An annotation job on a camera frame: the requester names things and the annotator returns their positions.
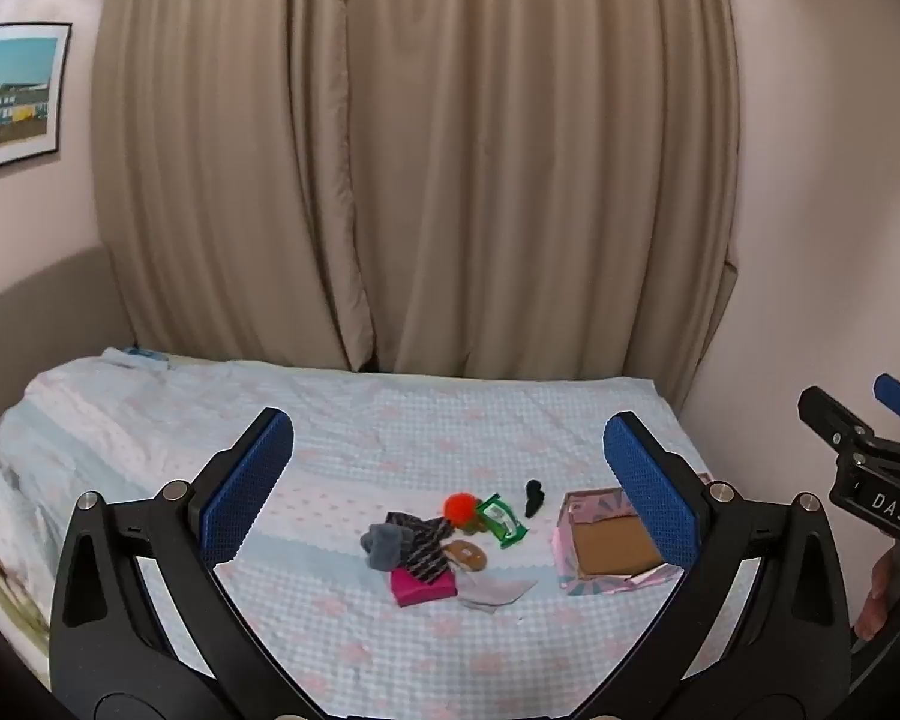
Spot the white pillow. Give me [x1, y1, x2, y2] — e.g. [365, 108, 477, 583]
[0, 470, 55, 688]

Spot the orange pompom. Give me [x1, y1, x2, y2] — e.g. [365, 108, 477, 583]
[442, 493, 479, 528]

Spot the beige curtain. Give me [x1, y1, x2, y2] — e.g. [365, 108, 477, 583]
[92, 0, 740, 405]

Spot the black striped cloth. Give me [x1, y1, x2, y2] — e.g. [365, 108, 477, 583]
[385, 512, 453, 585]

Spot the brown fuzzy round plush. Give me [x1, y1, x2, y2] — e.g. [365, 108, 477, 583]
[443, 539, 487, 572]

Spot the pink patterned cardboard box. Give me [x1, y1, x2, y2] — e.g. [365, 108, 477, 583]
[551, 488, 681, 596]

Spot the black hair scrunchie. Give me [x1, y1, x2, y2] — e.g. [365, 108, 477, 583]
[525, 479, 546, 518]

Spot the grey sock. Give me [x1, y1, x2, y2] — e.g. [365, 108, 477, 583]
[361, 523, 414, 572]

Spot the person's right hand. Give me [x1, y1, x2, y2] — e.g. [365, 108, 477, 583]
[854, 544, 899, 640]

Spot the framed building picture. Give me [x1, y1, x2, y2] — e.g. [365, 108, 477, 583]
[0, 21, 73, 167]

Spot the green tissue packet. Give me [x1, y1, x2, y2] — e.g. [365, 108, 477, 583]
[476, 494, 528, 550]

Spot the white cloth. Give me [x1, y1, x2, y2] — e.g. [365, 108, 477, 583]
[457, 574, 536, 614]

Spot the grey padded headboard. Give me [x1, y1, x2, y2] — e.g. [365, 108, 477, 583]
[0, 245, 136, 418]

